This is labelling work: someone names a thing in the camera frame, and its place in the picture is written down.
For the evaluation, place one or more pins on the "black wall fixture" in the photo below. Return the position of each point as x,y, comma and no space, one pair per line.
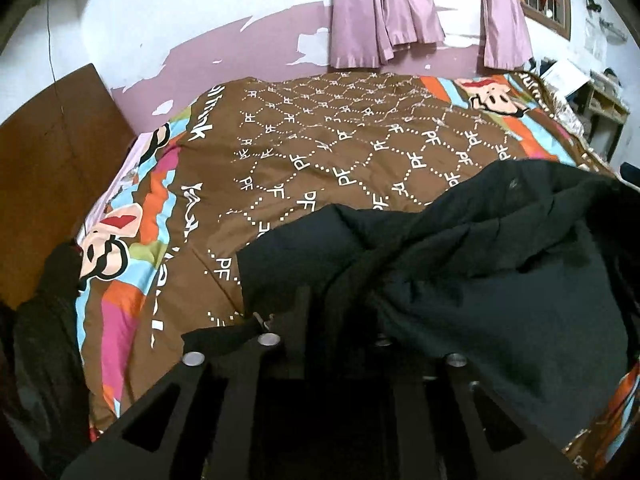
595,2

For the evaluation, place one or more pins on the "metal wall rack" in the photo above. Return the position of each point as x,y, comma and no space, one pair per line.
612,30

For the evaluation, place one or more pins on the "wooden headboard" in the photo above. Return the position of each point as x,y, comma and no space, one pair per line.
55,170

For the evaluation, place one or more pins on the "dark clothes pile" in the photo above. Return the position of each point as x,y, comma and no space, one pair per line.
45,340

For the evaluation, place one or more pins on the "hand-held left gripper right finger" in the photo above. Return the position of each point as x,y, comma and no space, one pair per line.
415,395

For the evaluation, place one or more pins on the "black jacket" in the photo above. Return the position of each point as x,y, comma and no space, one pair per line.
475,270

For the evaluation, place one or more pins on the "pink curtain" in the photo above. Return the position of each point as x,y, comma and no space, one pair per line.
380,15
505,25

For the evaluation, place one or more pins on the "wooden desk shelf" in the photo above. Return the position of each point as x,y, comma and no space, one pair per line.
605,100

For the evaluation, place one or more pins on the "brown printed blanket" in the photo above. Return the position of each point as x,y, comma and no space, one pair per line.
325,160

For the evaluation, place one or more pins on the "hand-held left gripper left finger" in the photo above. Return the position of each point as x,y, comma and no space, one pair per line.
280,360

